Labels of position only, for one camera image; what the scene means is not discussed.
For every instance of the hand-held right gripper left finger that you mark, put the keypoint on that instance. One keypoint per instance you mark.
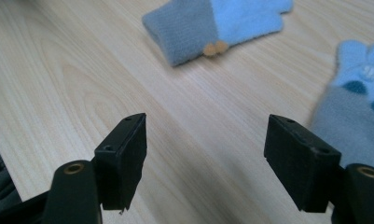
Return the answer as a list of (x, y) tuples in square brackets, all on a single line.
[(121, 161)]

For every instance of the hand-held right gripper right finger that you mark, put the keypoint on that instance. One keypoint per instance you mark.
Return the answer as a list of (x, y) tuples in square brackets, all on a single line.
[(299, 161)]

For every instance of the blue grey glove dark patches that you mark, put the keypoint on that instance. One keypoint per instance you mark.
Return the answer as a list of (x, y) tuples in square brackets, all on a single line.
[(352, 124)]

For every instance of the blue grey glove orange patch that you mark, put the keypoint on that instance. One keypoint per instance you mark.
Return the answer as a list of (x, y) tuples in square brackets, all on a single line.
[(206, 28)]

